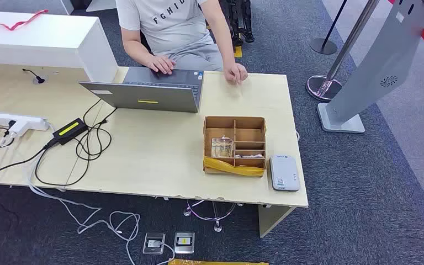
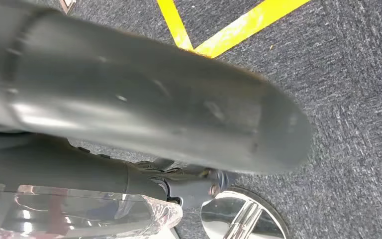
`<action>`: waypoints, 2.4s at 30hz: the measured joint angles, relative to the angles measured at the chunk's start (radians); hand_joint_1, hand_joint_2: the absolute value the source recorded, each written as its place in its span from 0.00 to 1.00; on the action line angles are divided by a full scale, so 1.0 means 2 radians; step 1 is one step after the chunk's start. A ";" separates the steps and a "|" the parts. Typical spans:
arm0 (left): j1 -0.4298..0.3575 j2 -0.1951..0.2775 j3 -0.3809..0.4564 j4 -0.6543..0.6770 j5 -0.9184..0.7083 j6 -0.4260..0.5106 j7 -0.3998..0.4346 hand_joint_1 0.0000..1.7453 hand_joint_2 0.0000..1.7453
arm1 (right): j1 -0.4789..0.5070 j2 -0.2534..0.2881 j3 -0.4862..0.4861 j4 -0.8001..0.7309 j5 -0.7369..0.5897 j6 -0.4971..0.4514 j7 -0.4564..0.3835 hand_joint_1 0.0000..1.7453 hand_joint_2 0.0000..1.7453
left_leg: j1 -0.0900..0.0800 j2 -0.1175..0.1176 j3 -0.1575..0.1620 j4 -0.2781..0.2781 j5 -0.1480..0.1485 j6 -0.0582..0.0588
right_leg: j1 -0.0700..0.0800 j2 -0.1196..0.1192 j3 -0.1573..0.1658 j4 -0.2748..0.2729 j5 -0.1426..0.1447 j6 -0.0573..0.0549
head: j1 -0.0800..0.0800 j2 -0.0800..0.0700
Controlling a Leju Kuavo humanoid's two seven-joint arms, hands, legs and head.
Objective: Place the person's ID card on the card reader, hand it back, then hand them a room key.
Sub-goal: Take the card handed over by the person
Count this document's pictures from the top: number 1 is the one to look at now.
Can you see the grey white card reader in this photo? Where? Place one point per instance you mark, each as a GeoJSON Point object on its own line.
{"type": "Point", "coordinates": [284, 173]}

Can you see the grey kiosk stand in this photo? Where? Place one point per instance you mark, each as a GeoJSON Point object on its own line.
{"type": "Point", "coordinates": [384, 62]}

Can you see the person's right forearm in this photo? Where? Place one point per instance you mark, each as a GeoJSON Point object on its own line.
{"type": "Point", "coordinates": [135, 49]}

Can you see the person's right hand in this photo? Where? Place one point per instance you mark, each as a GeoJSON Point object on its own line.
{"type": "Point", "coordinates": [160, 64]}

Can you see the card in clear sleeve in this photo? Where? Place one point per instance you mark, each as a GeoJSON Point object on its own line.
{"type": "Point", "coordinates": [222, 148]}

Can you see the floor socket with white plug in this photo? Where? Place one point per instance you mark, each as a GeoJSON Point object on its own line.
{"type": "Point", "coordinates": [154, 244]}

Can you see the white counter box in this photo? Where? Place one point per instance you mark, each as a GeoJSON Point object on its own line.
{"type": "Point", "coordinates": [32, 40]}

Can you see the wooden compartment organiser box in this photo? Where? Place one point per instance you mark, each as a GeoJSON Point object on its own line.
{"type": "Point", "coordinates": [250, 133]}

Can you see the grey laptop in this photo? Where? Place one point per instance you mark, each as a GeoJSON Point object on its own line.
{"type": "Point", "coordinates": [142, 96]}

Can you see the person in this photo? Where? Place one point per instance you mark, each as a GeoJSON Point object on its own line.
{"type": "Point", "coordinates": [171, 29]}

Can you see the person's left forearm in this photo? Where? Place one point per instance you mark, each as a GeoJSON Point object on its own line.
{"type": "Point", "coordinates": [226, 44]}

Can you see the white power strip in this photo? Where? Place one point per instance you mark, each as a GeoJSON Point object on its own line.
{"type": "Point", "coordinates": [25, 122]}

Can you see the red ribbon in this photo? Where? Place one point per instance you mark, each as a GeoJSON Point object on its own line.
{"type": "Point", "coordinates": [18, 23]}

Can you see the yellow tape roll strip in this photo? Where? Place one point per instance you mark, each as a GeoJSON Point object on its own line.
{"type": "Point", "coordinates": [215, 262]}

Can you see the desk leg panel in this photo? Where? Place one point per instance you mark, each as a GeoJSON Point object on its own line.
{"type": "Point", "coordinates": [272, 219]}

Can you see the black power adapter yellow label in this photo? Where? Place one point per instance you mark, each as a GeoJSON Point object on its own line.
{"type": "Point", "coordinates": [69, 131]}

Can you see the chrome stanchion post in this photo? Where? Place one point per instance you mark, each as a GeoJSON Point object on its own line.
{"type": "Point", "coordinates": [323, 87]}

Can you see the floor socket with yellow label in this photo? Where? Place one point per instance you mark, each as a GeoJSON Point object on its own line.
{"type": "Point", "coordinates": [184, 242]}

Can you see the yellow tape strip on organiser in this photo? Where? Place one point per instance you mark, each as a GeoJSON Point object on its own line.
{"type": "Point", "coordinates": [230, 167]}

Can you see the chrome stool base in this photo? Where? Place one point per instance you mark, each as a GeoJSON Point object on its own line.
{"type": "Point", "coordinates": [217, 225]}

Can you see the yellow floor tape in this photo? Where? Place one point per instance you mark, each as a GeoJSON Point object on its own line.
{"type": "Point", "coordinates": [238, 52]}

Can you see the black stanchion post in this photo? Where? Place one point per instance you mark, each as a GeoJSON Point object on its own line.
{"type": "Point", "coordinates": [323, 46]}

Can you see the room key cards stack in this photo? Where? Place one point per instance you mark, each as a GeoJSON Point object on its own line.
{"type": "Point", "coordinates": [250, 156]}

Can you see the person's left hand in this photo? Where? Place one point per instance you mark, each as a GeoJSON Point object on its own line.
{"type": "Point", "coordinates": [234, 73]}

